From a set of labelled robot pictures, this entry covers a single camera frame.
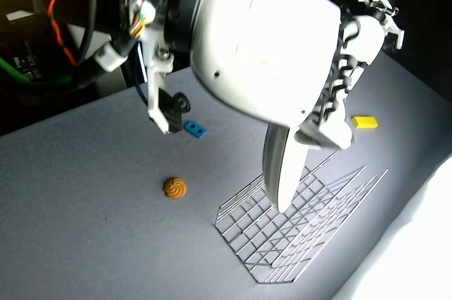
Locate blue two-hole block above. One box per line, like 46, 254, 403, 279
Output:
184, 120, 208, 139

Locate white plate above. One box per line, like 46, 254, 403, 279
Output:
261, 122, 312, 214

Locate yellow rectangular block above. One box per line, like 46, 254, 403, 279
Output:
352, 115, 379, 130

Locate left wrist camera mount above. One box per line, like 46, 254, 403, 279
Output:
357, 0, 406, 52

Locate silver wire dish rack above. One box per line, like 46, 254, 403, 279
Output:
214, 148, 389, 284

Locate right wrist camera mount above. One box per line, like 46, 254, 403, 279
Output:
93, 0, 192, 136

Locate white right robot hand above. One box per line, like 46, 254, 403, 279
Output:
165, 0, 364, 152

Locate orange swirl cookie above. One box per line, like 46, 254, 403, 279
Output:
162, 177, 188, 200

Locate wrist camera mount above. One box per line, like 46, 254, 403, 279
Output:
357, 0, 406, 52
93, 0, 192, 136

